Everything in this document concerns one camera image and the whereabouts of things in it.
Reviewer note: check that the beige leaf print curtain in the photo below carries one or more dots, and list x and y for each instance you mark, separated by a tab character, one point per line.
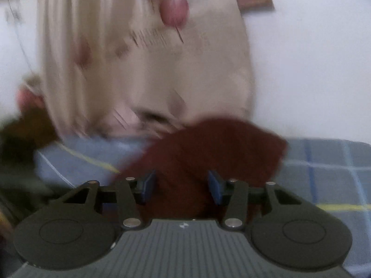
145	63

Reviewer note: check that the floral patterned object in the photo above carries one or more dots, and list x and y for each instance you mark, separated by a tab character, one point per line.
29	95

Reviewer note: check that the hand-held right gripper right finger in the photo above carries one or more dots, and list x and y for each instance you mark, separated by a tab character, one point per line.
214	186

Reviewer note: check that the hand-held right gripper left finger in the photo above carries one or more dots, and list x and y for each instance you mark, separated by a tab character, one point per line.
149	186

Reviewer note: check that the blue plaid bed sheet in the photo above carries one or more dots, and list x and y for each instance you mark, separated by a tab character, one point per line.
318	165

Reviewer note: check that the dark red knit garment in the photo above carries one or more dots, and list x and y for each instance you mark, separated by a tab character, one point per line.
208	147

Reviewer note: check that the dark cloth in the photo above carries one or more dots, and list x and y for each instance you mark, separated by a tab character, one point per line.
26	133

